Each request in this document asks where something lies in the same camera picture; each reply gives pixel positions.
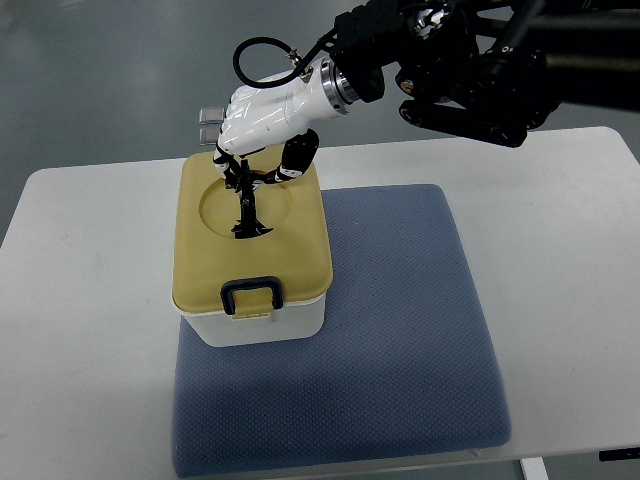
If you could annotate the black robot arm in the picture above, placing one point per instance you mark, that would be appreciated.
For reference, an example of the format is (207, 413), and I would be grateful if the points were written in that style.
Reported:
(467, 74)

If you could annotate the white storage box body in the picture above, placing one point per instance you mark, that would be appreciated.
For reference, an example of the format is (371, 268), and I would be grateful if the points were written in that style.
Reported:
(295, 320)

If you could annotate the blue front box latch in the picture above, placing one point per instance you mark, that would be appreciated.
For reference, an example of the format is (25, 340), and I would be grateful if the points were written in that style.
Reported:
(255, 295)

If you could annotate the blue textured mat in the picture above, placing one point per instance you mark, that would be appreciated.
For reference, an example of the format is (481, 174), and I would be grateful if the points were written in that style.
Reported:
(403, 364)

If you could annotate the yellow storage box lid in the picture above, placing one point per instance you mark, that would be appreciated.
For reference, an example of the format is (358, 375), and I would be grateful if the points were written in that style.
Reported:
(207, 255)

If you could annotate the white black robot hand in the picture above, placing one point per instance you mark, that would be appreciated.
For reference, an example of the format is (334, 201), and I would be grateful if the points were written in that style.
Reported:
(258, 118)

